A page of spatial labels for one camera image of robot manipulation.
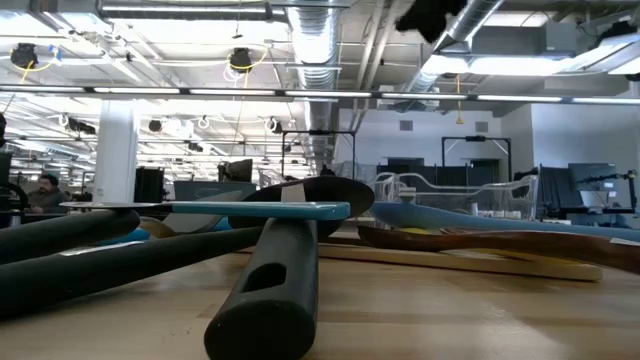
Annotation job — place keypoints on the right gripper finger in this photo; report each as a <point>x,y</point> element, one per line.
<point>432,17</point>

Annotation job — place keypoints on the large light blue spoon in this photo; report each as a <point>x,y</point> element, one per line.
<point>425,216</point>

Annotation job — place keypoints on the yellow spoon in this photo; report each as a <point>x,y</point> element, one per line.
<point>420,231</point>

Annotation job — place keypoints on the brown wooden spoon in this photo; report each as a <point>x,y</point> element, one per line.
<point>500,242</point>

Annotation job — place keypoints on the slotted light wooden spatula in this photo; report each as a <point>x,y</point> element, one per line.
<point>450,265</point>

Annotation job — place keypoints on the black wide round turner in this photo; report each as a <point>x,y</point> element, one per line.
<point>270,310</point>

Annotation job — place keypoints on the black rectangular spatula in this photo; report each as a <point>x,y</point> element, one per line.
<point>60,232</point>

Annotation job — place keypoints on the clear plastic bin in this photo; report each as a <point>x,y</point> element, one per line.
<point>500,200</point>

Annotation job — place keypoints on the black ceiling device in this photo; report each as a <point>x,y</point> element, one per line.
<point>241,59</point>
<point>24,55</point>

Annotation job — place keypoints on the black curtain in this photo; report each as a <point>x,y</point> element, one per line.
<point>552,192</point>

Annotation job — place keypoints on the dark computer monitor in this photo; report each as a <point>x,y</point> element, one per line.
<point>237,171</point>
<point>592,175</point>

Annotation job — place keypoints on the long ceiling light strip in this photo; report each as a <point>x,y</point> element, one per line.
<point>135,90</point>

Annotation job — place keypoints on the black panel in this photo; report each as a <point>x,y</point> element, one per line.
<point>149,185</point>

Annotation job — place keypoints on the white building column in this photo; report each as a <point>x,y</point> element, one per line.
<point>116,150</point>

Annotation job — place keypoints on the person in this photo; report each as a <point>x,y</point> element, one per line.
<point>47,197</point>

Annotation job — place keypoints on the black metal frame stand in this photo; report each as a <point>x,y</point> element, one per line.
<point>475,138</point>

